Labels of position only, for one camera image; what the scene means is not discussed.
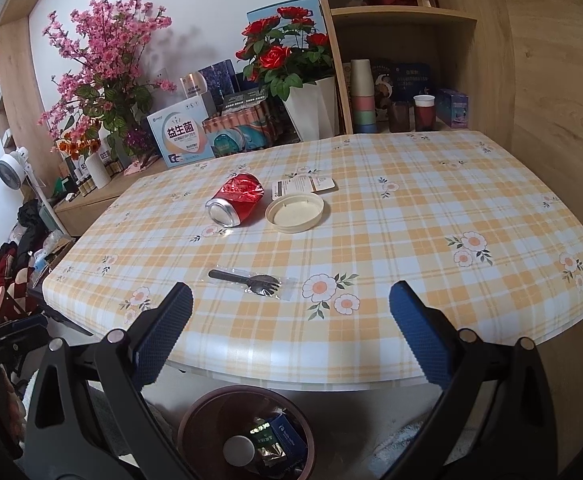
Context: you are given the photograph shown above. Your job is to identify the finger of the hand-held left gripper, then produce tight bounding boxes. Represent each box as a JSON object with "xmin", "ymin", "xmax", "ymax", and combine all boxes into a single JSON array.
[{"xmin": 0, "ymin": 316, "xmax": 48, "ymax": 351}]

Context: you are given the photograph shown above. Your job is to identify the red rose bouquet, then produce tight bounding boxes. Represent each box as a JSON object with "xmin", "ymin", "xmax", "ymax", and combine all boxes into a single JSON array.
[{"xmin": 235, "ymin": 6, "xmax": 333, "ymax": 102}]

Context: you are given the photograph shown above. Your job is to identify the pink cloth item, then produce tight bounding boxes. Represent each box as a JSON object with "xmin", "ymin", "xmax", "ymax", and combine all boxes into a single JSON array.
[{"xmin": 122, "ymin": 155, "xmax": 157, "ymax": 176}]

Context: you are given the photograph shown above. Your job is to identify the white paper tag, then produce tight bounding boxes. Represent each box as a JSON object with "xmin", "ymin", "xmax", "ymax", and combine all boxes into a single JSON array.
[{"xmin": 272, "ymin": 176, "xmax": 337, "ymax": 197}]

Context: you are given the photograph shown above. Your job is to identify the maroon plastic bin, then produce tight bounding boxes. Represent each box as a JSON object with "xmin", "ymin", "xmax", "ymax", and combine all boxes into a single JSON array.
[{"xmin": 176, "ymin": 385, "xmax": 316, "ymax": 480}]

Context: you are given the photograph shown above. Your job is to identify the row of small brown bottles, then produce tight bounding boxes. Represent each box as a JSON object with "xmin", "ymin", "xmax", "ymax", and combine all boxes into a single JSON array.
[{"xmin": 74, "ymin": 157, "xmax": 125, "ymax": 196}]

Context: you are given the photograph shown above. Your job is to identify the purple artificial flowers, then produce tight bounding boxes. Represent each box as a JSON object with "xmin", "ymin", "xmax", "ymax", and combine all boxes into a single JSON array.
[{"xmin": 124, "ymin": 127, "xmax": 152, "ymax": 156}]

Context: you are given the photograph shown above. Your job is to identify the black box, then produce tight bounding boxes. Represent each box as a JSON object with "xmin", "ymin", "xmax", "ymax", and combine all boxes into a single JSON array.
[{"xmin": 222, "ymin": 87, "xmax": 267, "ymax": 113}]

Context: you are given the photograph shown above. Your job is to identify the pink and teal gift box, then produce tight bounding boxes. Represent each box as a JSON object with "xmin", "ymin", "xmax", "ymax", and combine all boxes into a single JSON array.
[{"xmin": 202, "ymin": 105, "xmax": 285, "ymax": 158}]

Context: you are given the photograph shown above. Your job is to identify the white and blue supplement box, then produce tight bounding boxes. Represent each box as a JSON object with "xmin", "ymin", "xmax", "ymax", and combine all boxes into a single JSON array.
[{"xmin": 146, "ymin": 94, "xmax": 216, "ymax": 170}]

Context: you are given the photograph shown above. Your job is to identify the open cardboard box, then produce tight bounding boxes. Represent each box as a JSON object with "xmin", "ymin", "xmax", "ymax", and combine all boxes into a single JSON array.
[{"xmin": 32, "ymin": 240, "xmax": 72, "ymax": 271}]

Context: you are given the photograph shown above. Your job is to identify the navy cardboard box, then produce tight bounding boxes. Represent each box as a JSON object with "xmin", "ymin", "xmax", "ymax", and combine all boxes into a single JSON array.
[{"xmin": 259, "ymin": 412, "xmax": 308, "ymax": 466}]

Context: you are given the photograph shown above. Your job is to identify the green sachet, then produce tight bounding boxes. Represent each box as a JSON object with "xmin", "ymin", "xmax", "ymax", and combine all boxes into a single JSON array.
[{"xmin": 249, "ymin": 422, "xmax": 278, "ymax": 457}]

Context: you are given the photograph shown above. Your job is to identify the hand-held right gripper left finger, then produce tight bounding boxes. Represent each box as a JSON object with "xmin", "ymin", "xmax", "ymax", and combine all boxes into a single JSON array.
[{"xmin": 24, "ymin": 281, "xmax": 207, "ymax": 480}]

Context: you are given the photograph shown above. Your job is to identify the navy floral box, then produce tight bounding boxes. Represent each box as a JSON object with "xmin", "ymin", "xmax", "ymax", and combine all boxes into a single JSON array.
[{"xmin": 198, "ymin": 59, "xmax": 236, "ymax": 106}]

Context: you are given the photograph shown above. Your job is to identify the pile of clothes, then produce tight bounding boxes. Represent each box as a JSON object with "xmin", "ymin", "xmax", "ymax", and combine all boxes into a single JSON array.
[{"xmin": 0, "ymin": 200, "xmax": 72, "ymax": 311}]

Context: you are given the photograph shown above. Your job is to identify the white desk fan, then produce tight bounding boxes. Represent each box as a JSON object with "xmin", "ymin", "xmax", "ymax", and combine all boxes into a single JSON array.
[{"xmin": 0, "ymin": 146, "xmax": 52, "ymax": 211}]

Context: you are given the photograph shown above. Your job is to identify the black fork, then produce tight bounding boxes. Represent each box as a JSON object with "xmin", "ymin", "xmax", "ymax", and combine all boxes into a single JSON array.
[{"xmin": 208, "ymin": 268, "xmax": 297, "ymax": 303}]

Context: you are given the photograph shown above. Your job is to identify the table with plaid floral tablecloth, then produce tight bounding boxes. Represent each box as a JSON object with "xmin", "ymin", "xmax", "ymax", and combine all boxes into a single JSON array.
[{"xmin": 42, "ymin": 130, "xmax": 583, "ymax": 391}]

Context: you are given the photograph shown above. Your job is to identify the crushed red drink can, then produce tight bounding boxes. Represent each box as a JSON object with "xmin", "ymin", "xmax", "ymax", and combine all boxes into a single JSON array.
[{"xmin": 206, "ymin": 172, "xmax": 266, "ymax": 228}]

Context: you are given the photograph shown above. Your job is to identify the white cylindrical vase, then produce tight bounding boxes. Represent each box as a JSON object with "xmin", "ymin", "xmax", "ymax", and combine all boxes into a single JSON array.
[{"xmin": 86, "ymin": 152, "xmax": 111, "ymax": 190}]

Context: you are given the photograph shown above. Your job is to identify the low wooden cabinet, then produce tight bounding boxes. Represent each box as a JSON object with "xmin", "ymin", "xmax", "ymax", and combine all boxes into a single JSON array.
[{"xmin": 54, "ymin": 157, "xmax": 172, "ymax": 236}]

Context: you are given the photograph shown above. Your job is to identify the dark blue illustrated box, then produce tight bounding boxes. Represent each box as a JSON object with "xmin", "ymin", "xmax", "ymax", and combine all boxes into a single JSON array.
[{"xmin": 391, "ymin": 62, "xmax": 432, "ymax": 103}]

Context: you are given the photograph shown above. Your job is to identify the cream plastic cup lid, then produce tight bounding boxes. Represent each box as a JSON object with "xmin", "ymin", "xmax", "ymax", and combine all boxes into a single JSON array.
[{"xmin": 265, "ymin": 192, "xmax": 325, "ymax": 234}]

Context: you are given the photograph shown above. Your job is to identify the large light blue box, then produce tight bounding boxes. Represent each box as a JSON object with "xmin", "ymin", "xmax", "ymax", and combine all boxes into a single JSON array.
[{"xmin": 246, "ymin": 0, "xmax": 321, "ymax": 36}]

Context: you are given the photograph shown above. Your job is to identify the orange artificial flowers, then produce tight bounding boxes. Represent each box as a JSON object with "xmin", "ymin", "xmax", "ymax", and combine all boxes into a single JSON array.
[{"xmin": 54, "ymin": 132, "xmax": 100, "ymax": 161}]

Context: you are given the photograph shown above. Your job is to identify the wooden shelf unit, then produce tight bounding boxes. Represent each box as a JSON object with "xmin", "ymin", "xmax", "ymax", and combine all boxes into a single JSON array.
[{"xmin": 309, "ymin": 0, "xmax": 517, "ymax": 148}]

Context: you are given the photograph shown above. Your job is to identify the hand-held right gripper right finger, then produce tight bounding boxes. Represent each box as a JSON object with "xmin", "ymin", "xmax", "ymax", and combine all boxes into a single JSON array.
[{"xmin": 389, "ymin": 280, "xmax": 559, "ymax": 480}]

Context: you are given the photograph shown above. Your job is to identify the brown cup with white rim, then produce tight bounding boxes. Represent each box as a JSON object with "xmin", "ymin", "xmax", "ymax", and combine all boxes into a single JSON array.
[{"xmin": 413, "ymin": 94, "xmax": 436, "ymax": 132}]

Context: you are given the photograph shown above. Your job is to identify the stack of pastel cups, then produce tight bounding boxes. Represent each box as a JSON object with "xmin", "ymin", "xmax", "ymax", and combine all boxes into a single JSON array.
[{"xmin": 350, "ymin": 58, "xmax": 378, "ymax": 134}]

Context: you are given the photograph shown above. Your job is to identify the pink blossom bouquet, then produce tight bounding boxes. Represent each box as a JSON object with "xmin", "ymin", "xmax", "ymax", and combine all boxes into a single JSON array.
[{"xmin": 36, "ymin": 0, "xmax": 177, "ymax": 151}]

